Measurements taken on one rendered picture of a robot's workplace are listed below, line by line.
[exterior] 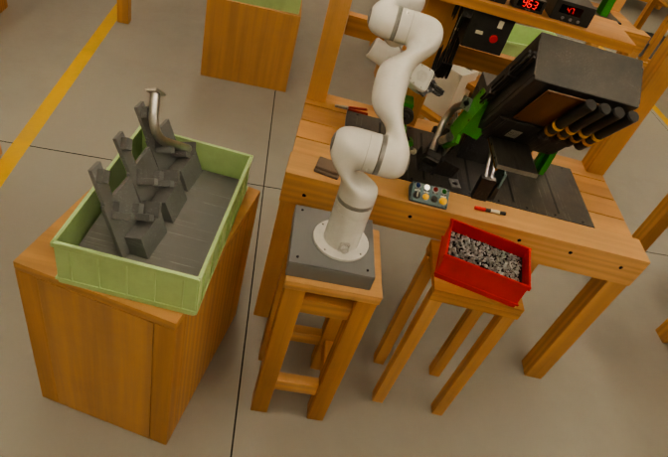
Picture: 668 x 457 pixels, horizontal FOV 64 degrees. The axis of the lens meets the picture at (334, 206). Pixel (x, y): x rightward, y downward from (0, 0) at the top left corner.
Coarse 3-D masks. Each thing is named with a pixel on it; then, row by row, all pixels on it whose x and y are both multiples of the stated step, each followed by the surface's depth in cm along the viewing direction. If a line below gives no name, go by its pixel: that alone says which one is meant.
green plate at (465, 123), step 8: (480, 96) 208; (472, 104) 211; (480, 104) 204; (464, 112) 215; (472, 112) 208; (480, 112) 204; (456, 120) 219; (464, 120) 211; (472, 120) 206; (456, 128) 215; (464, 128) 209; (472, 128) 210; (480, 128) 210; (472, 136) 212
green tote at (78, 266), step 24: (144, 144) 196; (120, 168) 180; (216, 168) 199; (240, 168) 197; (240, 192) 187; (72, 216) 153; (96, 216) 170; (72, 240) 156; (216, 240) 159; (72, 264) 150; (96, 264) 148; (120, 264) 148; (144, 264) 147; (216, 264) 172; (96, 288) 155; (120, 288) 154; (144, 288) 153; (168, 288) 152; (192, 288) 150; (192, 312) 157
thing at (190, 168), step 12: (144, 108) 169; (144, 120) 171; (168, 120) 185; (144, 132) 172; (168, 132) 185; (156, 156) 178; (168, 156) 185; (192, 156) 190; (168, 168) 186; (180, 168) 185; (192, 168) 191; (192, 180) 191
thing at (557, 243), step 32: (288, 160) 207; (288, 192) 208; (320, 192) 206; (384, 192) 207; (384, 224) 214; (416, 224) 212; (448, 224) 211; (480, 224) 209; (512, 224) 212; (544, 224) 217; (576, 224) 222; (544, 256) 218; (576, 256) 216; (608, 256) 214; (640, 256) 216
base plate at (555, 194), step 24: (360, 120) 242; (408, 168) 223; (480, 168) 236; (552, 168) 252; (456, 192) 218; (504, 192) 227; (528, 192) 231; (552, 192) 236; (576, 192) 241; (552, 216) 222; (576, 216) 227
